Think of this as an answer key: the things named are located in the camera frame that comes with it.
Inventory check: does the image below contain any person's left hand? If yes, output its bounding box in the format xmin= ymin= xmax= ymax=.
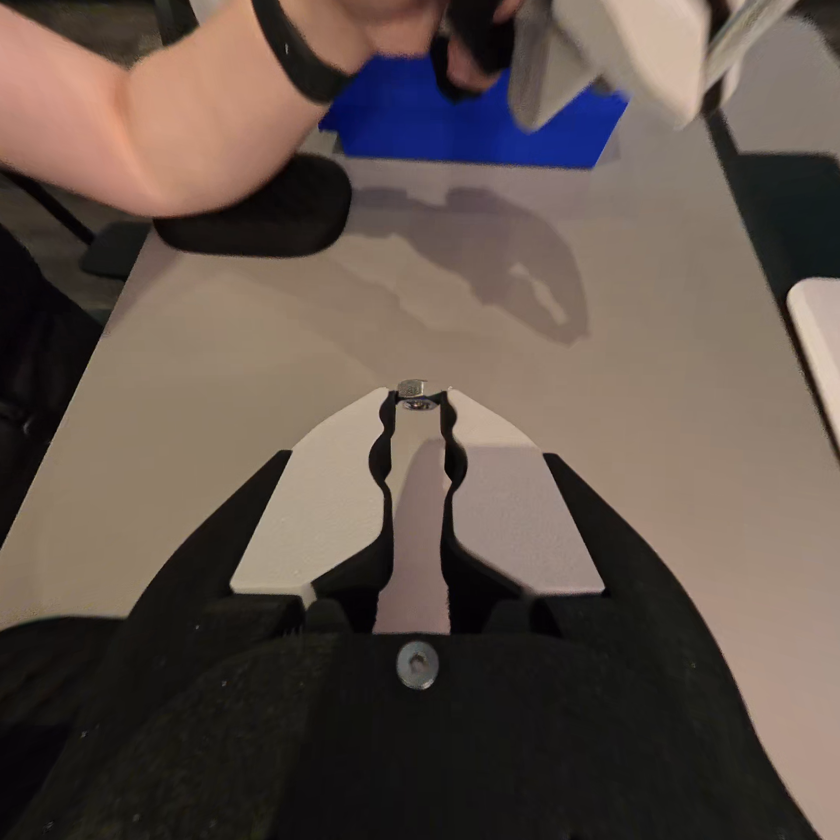
xmin=283 ymin=0 xmax=508 ymax=94

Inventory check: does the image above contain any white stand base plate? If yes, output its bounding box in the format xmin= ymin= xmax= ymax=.
xmin=786 ymin=277 xmax=840 ymax=460

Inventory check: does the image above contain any blue plastic bin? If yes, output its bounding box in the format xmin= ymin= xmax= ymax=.
xmin=318 ymin=52 xmax=630 ymax=170

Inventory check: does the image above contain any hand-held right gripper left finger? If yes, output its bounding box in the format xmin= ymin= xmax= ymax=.
xmin=230 ymin=387 xmax=397 ymax=632

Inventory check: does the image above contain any person's left forearm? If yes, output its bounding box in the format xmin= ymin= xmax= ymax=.
xmin=0 ymin=0 xmax=309 ymax=219

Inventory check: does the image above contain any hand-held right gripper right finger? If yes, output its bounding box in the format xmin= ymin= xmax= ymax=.
xmin=443 ymin=387 xmax=605 ymax=632

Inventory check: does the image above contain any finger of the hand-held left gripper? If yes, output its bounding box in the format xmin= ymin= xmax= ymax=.
xmin=554 ymin=0 xmax=713 ymax=130
xmin=701 ymin=0 xmax=802 ymax=118

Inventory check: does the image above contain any black wristband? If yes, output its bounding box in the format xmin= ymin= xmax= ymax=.
xmin=251 ymin=0 xmax=361 ymax=106

